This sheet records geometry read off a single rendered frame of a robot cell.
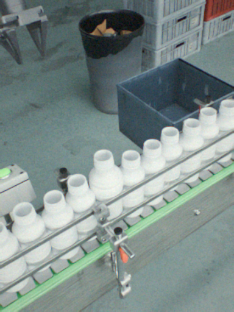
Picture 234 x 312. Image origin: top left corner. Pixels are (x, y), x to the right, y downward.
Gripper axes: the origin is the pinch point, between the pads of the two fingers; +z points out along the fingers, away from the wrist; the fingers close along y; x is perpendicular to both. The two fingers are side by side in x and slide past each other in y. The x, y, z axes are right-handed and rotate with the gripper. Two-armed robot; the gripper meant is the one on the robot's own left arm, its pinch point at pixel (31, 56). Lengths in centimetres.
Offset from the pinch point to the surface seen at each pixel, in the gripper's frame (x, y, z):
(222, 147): -25, 28, 34
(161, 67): 24, 67, 23
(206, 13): 135, 262, 29
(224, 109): -27.5, 27.9, 23.8
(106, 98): 135, 125, 56
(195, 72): 14, 74, 27
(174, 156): -24.1, 11.6, 28.2
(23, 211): -14.8, -21.3, 24.0
